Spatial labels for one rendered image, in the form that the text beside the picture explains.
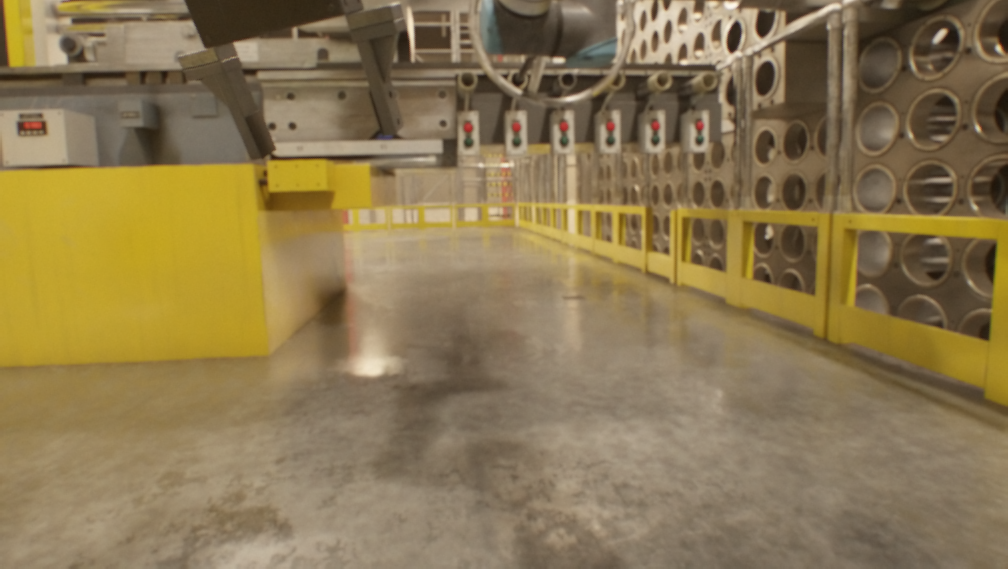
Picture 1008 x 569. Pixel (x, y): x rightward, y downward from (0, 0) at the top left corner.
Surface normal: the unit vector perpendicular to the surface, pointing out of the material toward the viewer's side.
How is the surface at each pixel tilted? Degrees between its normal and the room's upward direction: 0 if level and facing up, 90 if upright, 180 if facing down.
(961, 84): 90
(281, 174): 90
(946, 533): 0
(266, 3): 114
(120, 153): 90
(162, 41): 90
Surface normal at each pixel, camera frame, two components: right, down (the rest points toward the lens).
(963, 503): -0.03, -0.99
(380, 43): -0.10, 0.50
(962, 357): -0.99, 0.04
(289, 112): 0.11, 0.11
